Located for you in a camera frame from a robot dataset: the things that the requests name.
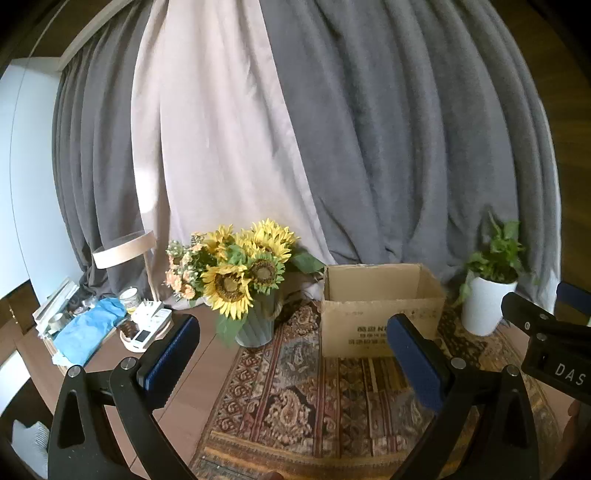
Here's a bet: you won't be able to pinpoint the grey-green ribbed vase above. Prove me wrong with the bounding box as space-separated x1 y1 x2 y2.
235 291 283 348

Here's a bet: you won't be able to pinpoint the green potted plant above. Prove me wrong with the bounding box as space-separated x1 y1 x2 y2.
455 212 539 308

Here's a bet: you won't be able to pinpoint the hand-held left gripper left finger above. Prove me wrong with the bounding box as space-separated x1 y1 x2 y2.
47 314 201 480

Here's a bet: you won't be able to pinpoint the beige curtain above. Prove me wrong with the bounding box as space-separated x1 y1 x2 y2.
131 0 338 310

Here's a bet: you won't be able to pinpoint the stack of white boards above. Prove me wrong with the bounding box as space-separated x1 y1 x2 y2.
32 277 80 333

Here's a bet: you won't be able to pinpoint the white cloth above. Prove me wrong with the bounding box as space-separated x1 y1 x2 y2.
11 420 49 478

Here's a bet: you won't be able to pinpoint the cardboard box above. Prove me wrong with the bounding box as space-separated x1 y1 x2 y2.
322 263 446 358

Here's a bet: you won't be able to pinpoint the white ribbed plant pot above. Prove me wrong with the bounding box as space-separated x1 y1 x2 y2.
461 275 519 337

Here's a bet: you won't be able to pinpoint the sunflower bouquet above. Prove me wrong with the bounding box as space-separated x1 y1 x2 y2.
201 218 326 347

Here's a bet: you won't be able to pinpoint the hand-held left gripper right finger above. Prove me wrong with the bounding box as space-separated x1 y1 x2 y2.
387 313 541 480

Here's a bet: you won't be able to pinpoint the white power strip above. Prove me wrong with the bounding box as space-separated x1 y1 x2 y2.
131 300 172 330

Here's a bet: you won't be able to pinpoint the peach flower bunch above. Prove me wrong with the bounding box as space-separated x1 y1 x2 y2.
165 240 208 301

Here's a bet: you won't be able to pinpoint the grey curtain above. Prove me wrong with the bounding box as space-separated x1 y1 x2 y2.
53 41 171 296
263 0 561 296

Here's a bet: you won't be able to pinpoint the white remote controls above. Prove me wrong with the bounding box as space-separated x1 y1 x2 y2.
119 318 174 354

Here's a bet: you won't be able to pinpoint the blue cloth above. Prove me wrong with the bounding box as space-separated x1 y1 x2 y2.
53 296 129 365

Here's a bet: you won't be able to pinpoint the patterned rug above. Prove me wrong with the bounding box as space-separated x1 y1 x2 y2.
191 295 568 480

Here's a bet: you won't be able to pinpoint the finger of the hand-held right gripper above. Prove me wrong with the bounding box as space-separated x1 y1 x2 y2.
556 282 591 326
501 292 591 352

